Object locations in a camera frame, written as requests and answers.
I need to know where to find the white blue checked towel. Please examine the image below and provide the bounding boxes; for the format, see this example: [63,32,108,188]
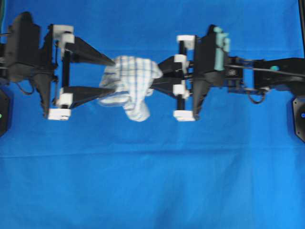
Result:
[98,55,163,122]

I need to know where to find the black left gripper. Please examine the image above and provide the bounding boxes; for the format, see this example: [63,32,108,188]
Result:
[4,11,115,121]

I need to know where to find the blue table cloth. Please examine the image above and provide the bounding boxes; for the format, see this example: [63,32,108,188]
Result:
[0,0,305,229]

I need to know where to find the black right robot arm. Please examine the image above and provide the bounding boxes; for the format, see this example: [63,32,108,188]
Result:
[151,25,305,122]

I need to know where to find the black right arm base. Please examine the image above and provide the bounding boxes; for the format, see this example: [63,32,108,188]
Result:
[292,97,305,142]

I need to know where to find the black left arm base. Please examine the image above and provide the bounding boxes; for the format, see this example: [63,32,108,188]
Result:
[0,89,10,137]

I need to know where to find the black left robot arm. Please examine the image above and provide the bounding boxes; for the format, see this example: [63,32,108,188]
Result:
[0,11,115,120]

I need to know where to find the black metal frame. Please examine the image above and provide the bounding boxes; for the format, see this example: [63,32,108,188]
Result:
[298,0,305,45]

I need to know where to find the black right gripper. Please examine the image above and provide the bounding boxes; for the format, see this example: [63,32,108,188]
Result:
[151,25,228,122]

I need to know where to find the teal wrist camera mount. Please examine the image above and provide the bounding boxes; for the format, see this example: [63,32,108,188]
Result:
[213,26,231,71]

